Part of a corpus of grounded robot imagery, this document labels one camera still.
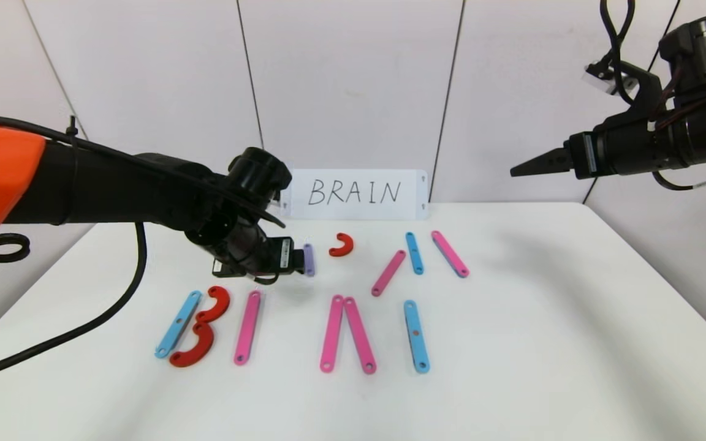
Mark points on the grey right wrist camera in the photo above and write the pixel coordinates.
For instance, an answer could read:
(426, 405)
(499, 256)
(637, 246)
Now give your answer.
(604, 78)

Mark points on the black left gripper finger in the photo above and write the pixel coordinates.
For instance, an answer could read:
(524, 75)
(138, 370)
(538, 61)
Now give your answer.
(299, 261)

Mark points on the large red curved piece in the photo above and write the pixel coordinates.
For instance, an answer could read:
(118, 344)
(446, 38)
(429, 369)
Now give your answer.
(203, 349)

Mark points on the small red curved piece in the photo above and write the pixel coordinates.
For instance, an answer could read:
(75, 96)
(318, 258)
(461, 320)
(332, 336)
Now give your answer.
(349, 244)
(223, 303)

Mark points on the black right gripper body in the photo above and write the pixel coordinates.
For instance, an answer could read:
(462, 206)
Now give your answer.
(587, 155)

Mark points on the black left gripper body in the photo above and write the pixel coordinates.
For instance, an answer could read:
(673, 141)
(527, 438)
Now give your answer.
(284, 257)

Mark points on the light blue bar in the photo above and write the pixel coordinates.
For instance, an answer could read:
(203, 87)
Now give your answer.
(419, 352)
(414, 253)
(172, 335)

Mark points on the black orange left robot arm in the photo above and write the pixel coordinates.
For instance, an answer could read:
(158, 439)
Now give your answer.
(114, 190)

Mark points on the pink bar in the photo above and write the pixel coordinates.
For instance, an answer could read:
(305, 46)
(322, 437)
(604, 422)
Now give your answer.
(360, 335)
(332, 334)
(247, 327)
(388, 273)
(450, 253)

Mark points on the short purple bar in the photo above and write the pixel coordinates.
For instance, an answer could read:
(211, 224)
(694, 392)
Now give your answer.
(309, 262)

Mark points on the black right camera bracket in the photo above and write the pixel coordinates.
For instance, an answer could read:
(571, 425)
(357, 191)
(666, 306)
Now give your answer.
(646, 95)

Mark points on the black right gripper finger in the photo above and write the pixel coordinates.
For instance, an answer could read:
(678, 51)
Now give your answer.
(552, 164)

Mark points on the white BRAIN word card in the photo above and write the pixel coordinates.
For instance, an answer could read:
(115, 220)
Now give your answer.
(414, 208)

